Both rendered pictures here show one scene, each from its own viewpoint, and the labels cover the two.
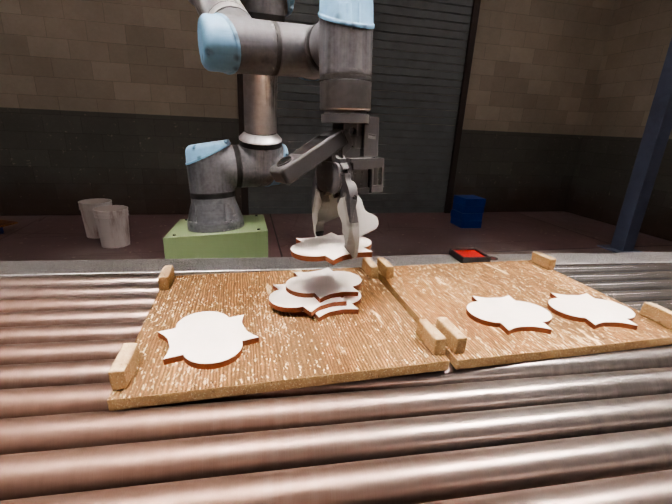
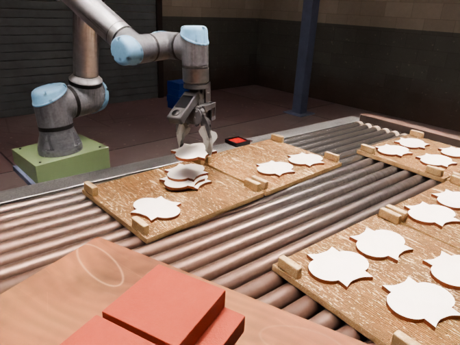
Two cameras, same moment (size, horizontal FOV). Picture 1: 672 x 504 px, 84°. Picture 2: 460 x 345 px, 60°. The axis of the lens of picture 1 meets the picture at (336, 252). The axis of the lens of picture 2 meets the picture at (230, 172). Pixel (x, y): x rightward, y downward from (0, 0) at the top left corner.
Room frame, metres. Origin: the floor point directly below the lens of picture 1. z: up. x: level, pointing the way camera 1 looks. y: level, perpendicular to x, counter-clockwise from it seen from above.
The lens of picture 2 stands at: (-0.47, 0.47, 1.45)
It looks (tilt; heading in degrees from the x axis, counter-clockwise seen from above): 23 degrees down; 330
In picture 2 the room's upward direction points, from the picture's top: 3 degrees clockwise
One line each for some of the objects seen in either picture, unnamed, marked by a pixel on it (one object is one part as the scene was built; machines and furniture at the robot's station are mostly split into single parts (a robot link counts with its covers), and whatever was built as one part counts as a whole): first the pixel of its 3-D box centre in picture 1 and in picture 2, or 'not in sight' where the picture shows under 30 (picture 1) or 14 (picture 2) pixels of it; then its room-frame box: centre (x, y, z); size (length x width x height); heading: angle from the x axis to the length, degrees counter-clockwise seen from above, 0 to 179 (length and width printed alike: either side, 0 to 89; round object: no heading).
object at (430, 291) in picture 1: (505, 299); (269, 162); (0.65, -0.33, 0.93); 0.41 x 0.35 x 0.02; 104
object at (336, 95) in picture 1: (344, 99); (194, 75); (0.59, 0.00, 1.26); 0.08 x 0.08 x 0.05
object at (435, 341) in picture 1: (430, 335); (252, 184); (0.46, -0.14, 0.95); 0.06 x 0.02 x 0.03; 15
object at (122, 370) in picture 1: (125, 365); (140, 225); (0.37, 0.24, 0.95); 0.06 x 0.02 x 0.03; 15
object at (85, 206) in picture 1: (97, 218); not in sight; (3.82, 2.53, 0.19); 0.30 x 0.30 x 0.37
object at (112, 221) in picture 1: (113, 226); not in sight; (3.54, 2.20, 0.19); 0.30 x 0.30 x 0.37
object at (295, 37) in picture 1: (308, 52); (163, 46); (0.68, 0.06, 1.33); 0.11 x 0.11 x 0.08; 26
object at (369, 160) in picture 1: (348, 156); (197, 103); (0.59, -0.01, 1.18); 0.09 x 0.08 x 0.12; 123
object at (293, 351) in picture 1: (281, 314); (174, 192); (0.55, 0.08, 0.93); 0.41 x 0.35 x 0.02; 105
